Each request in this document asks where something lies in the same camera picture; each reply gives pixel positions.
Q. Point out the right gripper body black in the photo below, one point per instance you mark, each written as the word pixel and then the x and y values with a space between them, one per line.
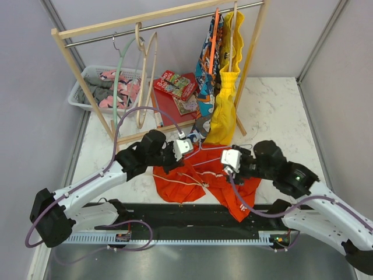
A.
pixel 249 167

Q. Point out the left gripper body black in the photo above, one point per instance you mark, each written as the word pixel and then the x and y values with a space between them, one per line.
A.
pixel 168 158

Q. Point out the blue wire hanger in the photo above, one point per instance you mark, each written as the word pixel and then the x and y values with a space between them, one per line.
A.
pixel 204 153

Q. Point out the orange shorts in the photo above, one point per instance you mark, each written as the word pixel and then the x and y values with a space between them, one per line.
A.
pixel 188 184

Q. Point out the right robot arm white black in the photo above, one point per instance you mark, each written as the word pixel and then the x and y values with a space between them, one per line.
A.
pixel 317 211

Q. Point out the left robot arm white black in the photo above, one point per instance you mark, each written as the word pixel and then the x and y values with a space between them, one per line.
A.
pixel 56 215

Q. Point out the yellow shorts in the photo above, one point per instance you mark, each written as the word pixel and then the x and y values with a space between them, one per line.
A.
pixel 223 121

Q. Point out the colourful patterned shorts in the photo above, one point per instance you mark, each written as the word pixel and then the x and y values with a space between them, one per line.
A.
pixel 206 84

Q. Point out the mint green plastic hanger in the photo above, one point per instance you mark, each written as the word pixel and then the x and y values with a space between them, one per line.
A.
pixel 122 54

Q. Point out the orange plastic hanger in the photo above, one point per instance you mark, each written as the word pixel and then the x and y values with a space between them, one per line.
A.
pixel 213 43

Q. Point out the light wooden hanger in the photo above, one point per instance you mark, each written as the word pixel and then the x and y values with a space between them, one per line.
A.
pixel 149 49

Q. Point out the wooden hanger with yellow shorts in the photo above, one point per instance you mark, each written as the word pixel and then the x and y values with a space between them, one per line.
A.
pixel 233 24

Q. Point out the small illustrated booklet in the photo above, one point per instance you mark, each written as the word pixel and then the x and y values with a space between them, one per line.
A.
pixel 186 107

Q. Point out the large red book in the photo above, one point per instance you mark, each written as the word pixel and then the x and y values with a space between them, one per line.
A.
pixel 166 103

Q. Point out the grey garment in basket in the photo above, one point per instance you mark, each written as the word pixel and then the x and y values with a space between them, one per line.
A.
pixel 100 89

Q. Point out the white plastic laundry basket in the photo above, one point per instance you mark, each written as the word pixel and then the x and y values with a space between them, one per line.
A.
pixel 94 71

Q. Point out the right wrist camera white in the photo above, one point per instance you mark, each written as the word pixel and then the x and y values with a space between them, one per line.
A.
pixel 230 159

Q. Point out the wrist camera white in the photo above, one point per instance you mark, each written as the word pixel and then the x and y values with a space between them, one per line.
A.
pixel 182 146
pixel 230 159

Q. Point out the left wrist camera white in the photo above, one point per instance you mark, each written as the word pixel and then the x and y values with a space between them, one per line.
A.
pixel 182 146

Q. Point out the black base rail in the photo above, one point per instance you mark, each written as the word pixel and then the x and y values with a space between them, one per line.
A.
pixel 197 222

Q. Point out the white slotted cable duct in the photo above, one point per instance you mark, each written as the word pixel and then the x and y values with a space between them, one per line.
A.
pixel 106 238

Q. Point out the aluminium corner post left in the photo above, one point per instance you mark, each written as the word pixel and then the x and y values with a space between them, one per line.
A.
pixel 58 23

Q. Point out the aluminium corner post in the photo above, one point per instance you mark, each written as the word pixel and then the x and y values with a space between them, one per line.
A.
pixel 58 23
pixel 330 24

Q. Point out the aluminium corner post right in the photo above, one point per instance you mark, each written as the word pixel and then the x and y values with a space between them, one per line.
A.
pixel 330 24

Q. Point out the metal hanging rail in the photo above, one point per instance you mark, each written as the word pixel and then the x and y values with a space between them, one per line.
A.
pixel 155 26

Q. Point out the wooden clothes rack frame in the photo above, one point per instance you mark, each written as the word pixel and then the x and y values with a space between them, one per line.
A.
pixel 61 36

